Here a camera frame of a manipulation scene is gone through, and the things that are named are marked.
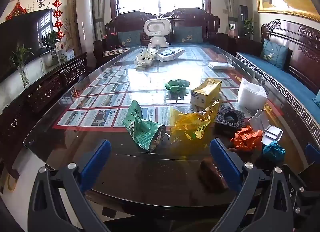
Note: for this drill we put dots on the potted green plant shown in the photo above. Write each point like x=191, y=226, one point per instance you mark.
x=249, y=25

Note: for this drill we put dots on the light blue cushion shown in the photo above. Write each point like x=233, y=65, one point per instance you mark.
x=317, y=99

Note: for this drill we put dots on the teal paper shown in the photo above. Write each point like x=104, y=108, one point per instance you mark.
x=273, y=151

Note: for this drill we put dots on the yellow carton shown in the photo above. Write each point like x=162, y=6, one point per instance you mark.
x=206, y=91

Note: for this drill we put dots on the crumpled white bag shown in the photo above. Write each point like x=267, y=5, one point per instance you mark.
x=146, y=56

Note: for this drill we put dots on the carved wooden sofa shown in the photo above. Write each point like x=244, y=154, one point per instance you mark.
x=307, y=46

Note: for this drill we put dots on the bamboo plant in glass vase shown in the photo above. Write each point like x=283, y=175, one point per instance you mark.
x=23, y=76
x=53, y=55

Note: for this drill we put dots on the crumpled green paper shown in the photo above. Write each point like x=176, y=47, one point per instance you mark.
x=176, y=85

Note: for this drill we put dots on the orange paper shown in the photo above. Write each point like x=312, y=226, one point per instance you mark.
x=246, y=138

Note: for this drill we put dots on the white standing air conditioner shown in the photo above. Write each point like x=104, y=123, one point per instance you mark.
x=85, y=24

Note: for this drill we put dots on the white printed pouch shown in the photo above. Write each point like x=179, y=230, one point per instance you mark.
x=171, y=54

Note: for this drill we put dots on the white foam block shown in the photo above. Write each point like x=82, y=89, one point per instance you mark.
x=251, y=95

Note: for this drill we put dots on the torn white paper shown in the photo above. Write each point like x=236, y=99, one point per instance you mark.
x=265, y=124

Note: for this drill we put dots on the teal embroidered cushion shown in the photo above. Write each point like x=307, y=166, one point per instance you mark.
x=130, y=38
x=187, y=34

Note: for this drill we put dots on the printed sheets under glass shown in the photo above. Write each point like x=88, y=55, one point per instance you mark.
x=105, y=96

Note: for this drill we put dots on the white and green tissue box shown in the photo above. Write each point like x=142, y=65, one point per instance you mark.
x=65, y=54

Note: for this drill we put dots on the carved wooden bench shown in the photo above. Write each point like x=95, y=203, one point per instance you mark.
x=190, y=18

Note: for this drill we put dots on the white folded cloth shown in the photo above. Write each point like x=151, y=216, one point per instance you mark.
x=221, y=65

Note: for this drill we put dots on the small white and green box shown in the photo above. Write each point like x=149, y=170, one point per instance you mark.
x=232, y=29

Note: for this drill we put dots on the black foam block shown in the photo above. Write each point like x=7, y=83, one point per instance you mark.
x=225, y=124

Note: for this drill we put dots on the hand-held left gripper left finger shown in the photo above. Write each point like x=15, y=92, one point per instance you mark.
x=96, y=161

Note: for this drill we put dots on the crumpled yellow foil bag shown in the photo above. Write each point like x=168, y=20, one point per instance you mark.
x=192, y=124

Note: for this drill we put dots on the black tower appliance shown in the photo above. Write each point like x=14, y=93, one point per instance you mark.
x=243, y=19

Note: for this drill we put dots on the green snack bag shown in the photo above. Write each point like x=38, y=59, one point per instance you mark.
x=142, y=129

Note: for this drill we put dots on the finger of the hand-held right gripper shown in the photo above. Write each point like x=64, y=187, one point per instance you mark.
x=312, y=151
x=300, y=189

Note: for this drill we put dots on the brown wrapper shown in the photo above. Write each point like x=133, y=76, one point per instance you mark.
x=212, y=177

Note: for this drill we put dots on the carved dark wooden table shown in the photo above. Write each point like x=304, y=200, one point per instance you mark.
x=150, y=212

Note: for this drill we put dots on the dark wooden television cabinet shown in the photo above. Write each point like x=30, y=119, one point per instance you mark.
x=45, y=91

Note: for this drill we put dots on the blue embroidered cushion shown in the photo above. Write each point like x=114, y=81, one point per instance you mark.
x=274, y=54

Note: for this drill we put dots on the dark wooden side table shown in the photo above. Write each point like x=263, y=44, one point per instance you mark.
x=247, y=44

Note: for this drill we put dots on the black television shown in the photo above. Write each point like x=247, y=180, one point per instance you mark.
x=22, y=39

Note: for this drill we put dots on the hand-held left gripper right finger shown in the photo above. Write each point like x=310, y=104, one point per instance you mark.
x=225, y=161

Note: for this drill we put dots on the red diamond knot ornament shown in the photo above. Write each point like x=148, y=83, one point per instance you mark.
x=16, y=10

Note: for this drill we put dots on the white robot toy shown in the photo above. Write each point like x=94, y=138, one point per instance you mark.
x=157, y=33

